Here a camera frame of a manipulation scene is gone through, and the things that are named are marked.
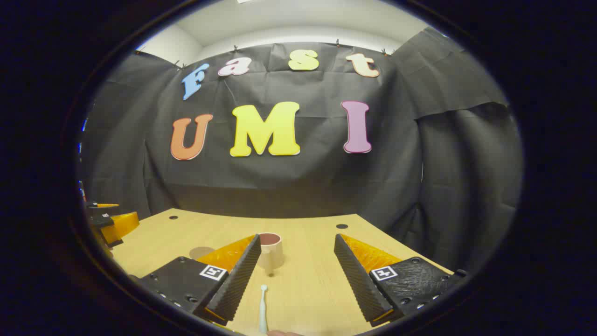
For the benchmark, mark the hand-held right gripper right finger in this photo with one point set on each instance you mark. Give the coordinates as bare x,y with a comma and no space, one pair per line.
357,280

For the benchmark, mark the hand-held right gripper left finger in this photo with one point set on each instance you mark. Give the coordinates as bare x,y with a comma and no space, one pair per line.
240,280

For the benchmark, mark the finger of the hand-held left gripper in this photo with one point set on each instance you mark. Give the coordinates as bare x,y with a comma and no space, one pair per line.
105,205
121,224

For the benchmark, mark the white toothbrush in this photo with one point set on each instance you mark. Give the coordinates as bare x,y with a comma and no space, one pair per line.
263,312

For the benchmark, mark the beige cup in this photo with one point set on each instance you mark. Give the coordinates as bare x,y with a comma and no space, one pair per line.
273,254

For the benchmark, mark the round brown coaster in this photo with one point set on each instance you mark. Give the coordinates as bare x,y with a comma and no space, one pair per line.
200,252

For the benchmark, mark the wooden desktop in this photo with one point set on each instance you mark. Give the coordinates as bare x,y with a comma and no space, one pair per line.
308,280

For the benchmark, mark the black backdrop cloth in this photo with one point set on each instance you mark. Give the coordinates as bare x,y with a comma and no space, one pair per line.
303,182

